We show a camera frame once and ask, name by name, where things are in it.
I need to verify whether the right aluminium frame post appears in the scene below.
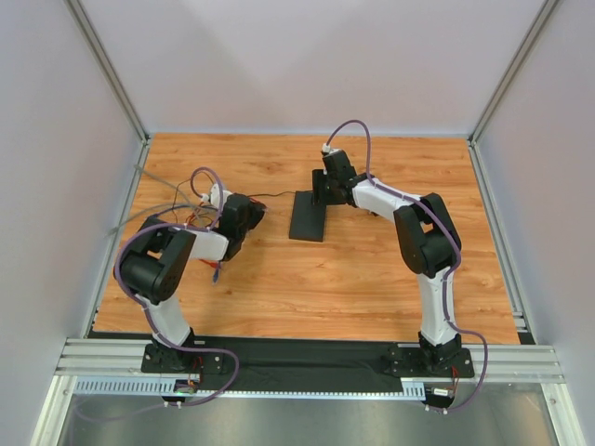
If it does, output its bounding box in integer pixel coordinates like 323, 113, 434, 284
468, 0, 564, 143

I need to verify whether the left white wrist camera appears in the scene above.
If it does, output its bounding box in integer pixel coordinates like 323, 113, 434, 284
199, 183, 232, 208

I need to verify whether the front aluminium rail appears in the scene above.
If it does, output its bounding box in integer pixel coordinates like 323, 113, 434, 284
56, 338, 565, 384

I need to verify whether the left aluminium frame post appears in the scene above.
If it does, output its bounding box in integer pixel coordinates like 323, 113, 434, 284
63, 0, 152, 140

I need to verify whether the aluminium frame post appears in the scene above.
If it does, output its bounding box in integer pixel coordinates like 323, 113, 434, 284
63, 0, 152, 140
468, 0, 564, 143

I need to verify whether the slotted cable duct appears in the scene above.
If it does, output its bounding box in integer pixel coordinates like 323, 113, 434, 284
73, 376, 454, 401

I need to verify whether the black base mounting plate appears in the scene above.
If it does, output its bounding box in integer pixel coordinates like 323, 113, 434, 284
140, 336, 475, 393

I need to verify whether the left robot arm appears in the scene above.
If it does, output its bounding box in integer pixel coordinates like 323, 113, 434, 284
113, 193, 267, 374

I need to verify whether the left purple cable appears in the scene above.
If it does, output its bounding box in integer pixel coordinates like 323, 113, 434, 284
113, 167, 243, 408

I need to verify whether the red ethernet cable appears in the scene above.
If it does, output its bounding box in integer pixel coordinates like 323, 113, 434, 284
185, 199, 261, 269

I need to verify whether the black network switch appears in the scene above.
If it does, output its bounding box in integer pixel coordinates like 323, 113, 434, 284
289, 191, 326, 243

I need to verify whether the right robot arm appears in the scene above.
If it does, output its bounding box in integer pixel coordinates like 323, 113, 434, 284
312, 145, 462, 370

